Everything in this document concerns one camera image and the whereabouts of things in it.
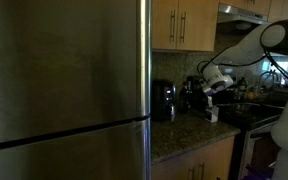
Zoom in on wooden upper cabinet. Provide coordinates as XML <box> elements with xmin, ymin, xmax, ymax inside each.
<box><xmin>151</xmin><ymin>0</ymin><xmax>220</xmax><ymax>53</ymax></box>

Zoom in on wooden cabinet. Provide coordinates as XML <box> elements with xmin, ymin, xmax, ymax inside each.
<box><xmin>151</xmin><ymin>0</ymin><xmax>220</xmax><ymax>53</ymax></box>
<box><xmin>150</xmin><ymin>135</ymin><xmax>236</xmax><ymax>180</ymax></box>

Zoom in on stainless steel fridge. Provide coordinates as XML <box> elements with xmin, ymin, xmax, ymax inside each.
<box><xmin>0</xmin><ymin>0</ymin><xmax>153</xmax><ymax>180</ymax></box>

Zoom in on wooden lower cabinet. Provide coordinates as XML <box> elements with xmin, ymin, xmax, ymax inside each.
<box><xmin>150</xmin><ymin>135</ymin><xmax>236</xmax><ymax>180</ymax></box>

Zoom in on small yellow item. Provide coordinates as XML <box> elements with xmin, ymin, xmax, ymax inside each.
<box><xmin>245</xmin><ymin>91</ymin><xmax>256</xmax><ymax>101</ymax></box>

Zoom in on black stove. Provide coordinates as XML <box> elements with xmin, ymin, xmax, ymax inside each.
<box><xmin>217</xmin><ymin>101</ymin><xmax>287</xmax><ymax>180</ymax></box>

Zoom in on range hood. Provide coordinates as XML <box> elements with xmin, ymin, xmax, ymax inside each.
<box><xmin>217</xmin><ymin>3</ymin><xmax>271</xmax><ymax>26</ymax></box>

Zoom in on kitchen faucet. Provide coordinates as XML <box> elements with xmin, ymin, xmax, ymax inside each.
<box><xmin>258</xmin><ymin>69</ymin><xmax>282</xmax><ymax>89</ymax></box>

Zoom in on metal cabinet handle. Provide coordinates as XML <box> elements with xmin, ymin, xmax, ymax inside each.
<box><xmin>179</xmin><ymin>11</ymin><xmax>187</xmax><ymax>44</ymax></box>
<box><xmin>198</xmin><ymin>162</ymin><xmax>206</xmax><ymax>180</ymax></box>
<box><xmin>169</xmin><ymin>9</ymin><xmax>177</xmax><ymax>43</ymax></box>
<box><xmin>187</xmin><ymin>166</ymin><xmax>196</xmax><ymax>180</ymax></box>

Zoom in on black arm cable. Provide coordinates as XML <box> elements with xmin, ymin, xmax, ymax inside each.
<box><xmin>196</xmin><ymin>43</ymin><xmax>288</xmax><ymax>96</ymax></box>

